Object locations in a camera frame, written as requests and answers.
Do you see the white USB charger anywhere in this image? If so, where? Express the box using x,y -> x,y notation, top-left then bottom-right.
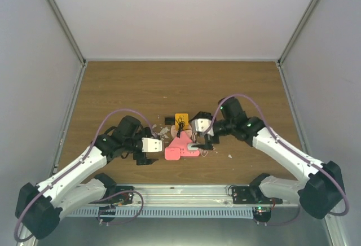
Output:
187,143 -> 199,151

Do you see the pink triangular power strip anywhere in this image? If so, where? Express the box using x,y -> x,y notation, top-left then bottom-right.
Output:
167,131 -> 200,157

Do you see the pink rectangular plug adapter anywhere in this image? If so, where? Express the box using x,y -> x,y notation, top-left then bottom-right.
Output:
164,147 -> 181,161

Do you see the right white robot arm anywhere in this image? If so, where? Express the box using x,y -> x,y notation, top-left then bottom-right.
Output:
190,95 -> 350,219

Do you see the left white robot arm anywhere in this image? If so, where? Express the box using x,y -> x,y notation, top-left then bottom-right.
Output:
14,116 -> 164,242

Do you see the round pink socket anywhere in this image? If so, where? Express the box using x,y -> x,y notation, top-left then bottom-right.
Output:
170,125 -> 193,138

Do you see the yellow cube socket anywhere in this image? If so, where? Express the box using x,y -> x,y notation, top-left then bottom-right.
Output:
175,113 -> 189,127

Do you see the black power adapter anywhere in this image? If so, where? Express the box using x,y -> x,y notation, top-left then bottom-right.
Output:
164,117 -> 175,125

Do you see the pink coiled cable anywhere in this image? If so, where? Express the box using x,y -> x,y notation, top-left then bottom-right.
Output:
190,130 -> 210,156

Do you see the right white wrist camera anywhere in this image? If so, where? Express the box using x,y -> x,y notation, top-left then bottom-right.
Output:
191,118 -> 211,133

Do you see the black thin cable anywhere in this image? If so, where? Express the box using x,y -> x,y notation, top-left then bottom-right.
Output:
174,117 -> 187,138

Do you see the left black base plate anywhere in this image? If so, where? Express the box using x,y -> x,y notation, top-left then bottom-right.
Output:
99,185 -> 134,205

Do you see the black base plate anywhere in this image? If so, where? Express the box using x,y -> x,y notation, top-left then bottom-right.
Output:
99,185 -> 134,205
226,184 -> 283,205

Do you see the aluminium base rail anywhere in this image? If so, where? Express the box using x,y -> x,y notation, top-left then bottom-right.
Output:
107,184 -> 302,208

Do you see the slotted cable duct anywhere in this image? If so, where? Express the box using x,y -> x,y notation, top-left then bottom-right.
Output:
70,207 -> 253,219

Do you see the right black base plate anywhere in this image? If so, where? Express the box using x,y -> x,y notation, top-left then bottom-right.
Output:
226,184 -> 283,205

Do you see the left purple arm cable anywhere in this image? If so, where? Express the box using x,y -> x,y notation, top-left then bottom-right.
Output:
14,108 -> 157,243

